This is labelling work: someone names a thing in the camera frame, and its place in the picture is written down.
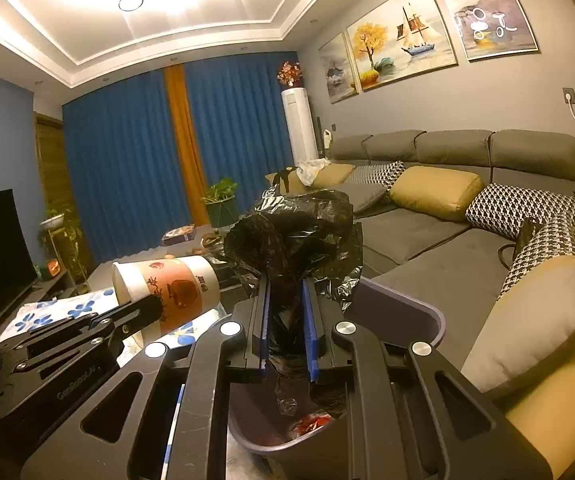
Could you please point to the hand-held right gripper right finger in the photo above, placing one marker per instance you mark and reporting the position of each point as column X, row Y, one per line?
column 308, row 330

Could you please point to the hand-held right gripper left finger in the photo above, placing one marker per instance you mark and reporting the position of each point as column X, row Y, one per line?
column 266, row 330

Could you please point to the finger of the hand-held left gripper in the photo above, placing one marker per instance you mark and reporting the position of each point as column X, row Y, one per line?
column 132, row 315

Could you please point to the white apple print cup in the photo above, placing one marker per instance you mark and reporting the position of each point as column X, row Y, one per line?
column 187, row 285

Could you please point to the black plastic bag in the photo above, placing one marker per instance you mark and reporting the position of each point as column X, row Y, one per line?
column 287, row 245

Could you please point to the grey plastic bin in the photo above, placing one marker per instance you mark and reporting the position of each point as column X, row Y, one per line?
column 397, row 310

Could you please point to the red plastic bag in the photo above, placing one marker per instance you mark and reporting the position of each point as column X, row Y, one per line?
column 310, row 425

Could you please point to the blue floral cloth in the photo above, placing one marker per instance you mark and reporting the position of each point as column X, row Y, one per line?
column 42, row 307

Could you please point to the dark television cabinet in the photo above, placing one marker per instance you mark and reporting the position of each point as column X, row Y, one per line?
column 60, row 287

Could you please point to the small orange lamp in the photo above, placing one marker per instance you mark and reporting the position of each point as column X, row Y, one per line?
column 53, row 269

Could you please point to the plant stand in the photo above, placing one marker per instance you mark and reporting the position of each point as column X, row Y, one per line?
column 67, row 250

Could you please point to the printed box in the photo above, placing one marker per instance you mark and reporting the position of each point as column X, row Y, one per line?
column 180, row 235

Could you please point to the trailing potted plant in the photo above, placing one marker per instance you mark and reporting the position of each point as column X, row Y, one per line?
column 57, row 220

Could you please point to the potted plant dark pot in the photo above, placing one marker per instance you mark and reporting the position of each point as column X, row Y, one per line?
column 221, row 200

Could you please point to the grey sofa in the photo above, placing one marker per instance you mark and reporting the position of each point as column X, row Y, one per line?
column 417, row 245

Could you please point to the black television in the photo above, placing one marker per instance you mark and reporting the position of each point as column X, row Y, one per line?
column 12, row 245

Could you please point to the flat grey cushion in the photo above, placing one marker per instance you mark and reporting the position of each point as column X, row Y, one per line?
column 365, row 197

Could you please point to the blue curtain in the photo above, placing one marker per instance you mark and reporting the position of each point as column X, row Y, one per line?
column 242, row 125
column 117, row 170

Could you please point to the black jacket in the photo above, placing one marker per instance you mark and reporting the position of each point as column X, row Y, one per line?
column 282, row 180

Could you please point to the small yellow cushion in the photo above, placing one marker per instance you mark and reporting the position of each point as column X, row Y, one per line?
column 332, row 176

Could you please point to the white cloth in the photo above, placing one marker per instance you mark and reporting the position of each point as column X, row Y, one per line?
column 311, row 170

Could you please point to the houndstooth cushion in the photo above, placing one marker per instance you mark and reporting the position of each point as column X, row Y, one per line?
column 512, row 205
column 547, row 255
column 375, row 174

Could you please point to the orange curtain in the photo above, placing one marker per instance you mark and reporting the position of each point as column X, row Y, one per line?
column 185, row 150

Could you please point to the wooden door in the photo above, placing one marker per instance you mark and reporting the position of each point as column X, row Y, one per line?
column 50, row 160

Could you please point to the white standing air conditioner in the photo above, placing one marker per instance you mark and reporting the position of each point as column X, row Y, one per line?
column 300, row 125

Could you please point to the light grey cushion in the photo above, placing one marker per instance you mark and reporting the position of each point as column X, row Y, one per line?
column 527, row 320

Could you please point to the black handbag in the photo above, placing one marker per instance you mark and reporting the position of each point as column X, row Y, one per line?
column 528, row 235

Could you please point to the flower bouquet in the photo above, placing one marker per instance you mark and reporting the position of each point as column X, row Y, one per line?
column 290, row 74

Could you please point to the small landscape painting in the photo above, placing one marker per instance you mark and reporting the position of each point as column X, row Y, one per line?
column 337, row 70

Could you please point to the sailboat painting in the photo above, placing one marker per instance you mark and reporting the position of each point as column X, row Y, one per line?
column 400, row 35

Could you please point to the round ceiling light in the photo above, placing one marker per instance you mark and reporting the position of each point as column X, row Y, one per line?
column 131, row 2

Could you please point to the grey abstract painting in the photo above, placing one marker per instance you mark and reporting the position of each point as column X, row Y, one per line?
column 487, row 10

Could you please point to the wall socket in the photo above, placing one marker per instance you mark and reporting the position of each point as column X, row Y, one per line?
column 569, row 96

